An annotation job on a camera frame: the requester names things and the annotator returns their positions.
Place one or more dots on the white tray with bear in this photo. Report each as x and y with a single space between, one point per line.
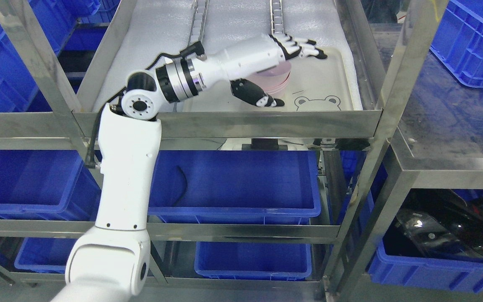
314 85

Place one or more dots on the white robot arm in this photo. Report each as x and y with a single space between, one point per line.
109 263

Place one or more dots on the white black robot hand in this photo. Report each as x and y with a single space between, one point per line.
242 59

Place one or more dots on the steel shelf rack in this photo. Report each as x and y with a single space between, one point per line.
390 169

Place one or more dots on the blue crate middle shelf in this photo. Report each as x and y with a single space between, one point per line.
235 187

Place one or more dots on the pink ikea bowl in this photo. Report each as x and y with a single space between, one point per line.
273 81

